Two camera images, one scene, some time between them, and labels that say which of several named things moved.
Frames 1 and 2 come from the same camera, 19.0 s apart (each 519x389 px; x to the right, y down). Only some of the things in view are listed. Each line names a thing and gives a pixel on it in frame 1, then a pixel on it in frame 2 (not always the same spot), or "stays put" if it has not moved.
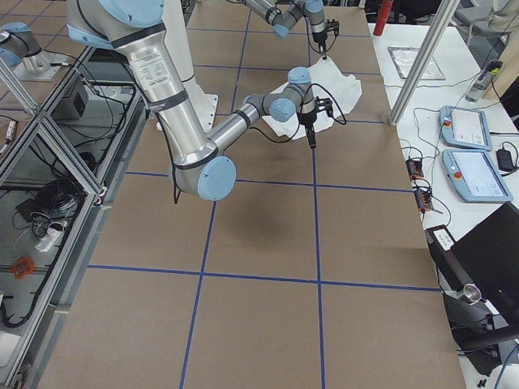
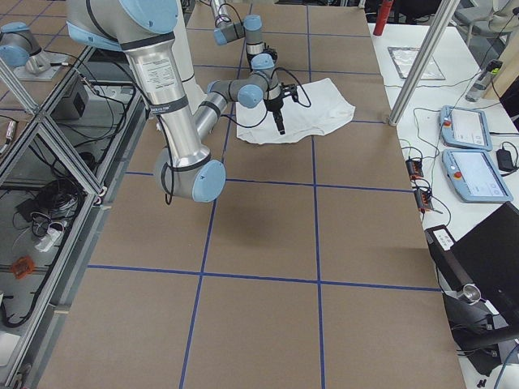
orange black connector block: x=415 y=168 stays put
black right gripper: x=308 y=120 to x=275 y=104
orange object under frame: x=22 y=267 stays put
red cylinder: x=382 y=17 stays put
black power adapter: x=505 y=160 stays put
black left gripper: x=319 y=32 to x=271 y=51
